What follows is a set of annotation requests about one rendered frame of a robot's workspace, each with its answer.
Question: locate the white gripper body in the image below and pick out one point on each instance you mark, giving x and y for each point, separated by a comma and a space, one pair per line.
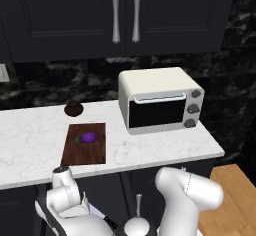
93, 210

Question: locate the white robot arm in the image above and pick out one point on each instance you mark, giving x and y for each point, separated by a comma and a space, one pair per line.
186, 196

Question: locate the dark wooden cutting board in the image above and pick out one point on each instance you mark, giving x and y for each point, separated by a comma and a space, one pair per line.
85, 153

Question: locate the purple eggplant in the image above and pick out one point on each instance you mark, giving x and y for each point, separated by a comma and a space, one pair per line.
89, 137

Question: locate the dark base cupboard door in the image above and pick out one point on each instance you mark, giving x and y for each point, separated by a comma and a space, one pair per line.
146, 186
106, 190

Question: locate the dark brown round lump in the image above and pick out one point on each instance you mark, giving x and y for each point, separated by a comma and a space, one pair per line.
73, 109

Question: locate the black glass toaster oven door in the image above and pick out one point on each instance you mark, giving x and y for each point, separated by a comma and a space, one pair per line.
156, 113

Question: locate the grey toaster oven knob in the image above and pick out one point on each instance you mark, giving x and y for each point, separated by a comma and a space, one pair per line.
190, 123
196, 93
193, 108

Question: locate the white toaster oven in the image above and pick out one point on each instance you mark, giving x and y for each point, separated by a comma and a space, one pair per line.
150, 80

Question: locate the dark wall cupboard door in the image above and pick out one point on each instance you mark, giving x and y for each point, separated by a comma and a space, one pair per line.
183, 13
66, 16

